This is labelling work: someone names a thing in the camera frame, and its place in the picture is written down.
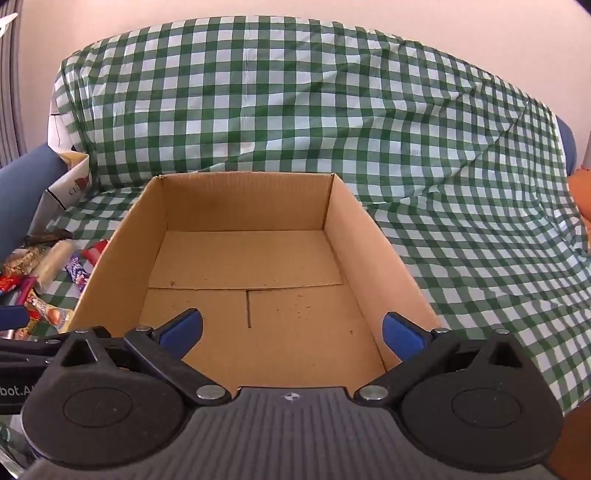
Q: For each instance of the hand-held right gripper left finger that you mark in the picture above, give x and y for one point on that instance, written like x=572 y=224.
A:
x=184 y=325

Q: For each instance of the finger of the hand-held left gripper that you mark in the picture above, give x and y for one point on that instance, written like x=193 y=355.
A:
x=9 y=317

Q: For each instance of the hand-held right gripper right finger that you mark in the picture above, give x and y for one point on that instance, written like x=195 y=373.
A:
x=401 y=332

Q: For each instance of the clear packet nougat bar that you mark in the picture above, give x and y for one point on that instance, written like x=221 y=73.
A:
x=53 y=265

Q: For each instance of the purple snack packet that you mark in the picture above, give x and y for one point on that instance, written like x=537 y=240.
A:
x=76 y=272

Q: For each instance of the brown cardboard box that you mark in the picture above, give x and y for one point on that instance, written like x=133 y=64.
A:
x=254 y=258

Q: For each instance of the red wrapped snack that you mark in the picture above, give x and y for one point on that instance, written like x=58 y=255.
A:
x=9 y=282

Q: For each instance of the orange white snack packet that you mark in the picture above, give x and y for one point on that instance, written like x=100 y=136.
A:
x=48 y=314

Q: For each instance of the puffed grain cake packet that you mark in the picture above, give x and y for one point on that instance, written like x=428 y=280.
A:
x=23 y=261

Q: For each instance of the red snack bar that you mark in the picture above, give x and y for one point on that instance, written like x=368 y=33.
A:
x=94 y=251

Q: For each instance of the white printed paper bag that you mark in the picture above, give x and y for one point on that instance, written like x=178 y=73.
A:
x=69 y=184

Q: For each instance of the orange cushion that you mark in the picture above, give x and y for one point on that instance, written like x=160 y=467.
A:
x=581 y=203

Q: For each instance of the grey curtain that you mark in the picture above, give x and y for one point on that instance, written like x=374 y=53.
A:
x=9 y=92

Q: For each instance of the green checked cloth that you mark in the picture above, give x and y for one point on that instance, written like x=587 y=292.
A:
x=323 y=115

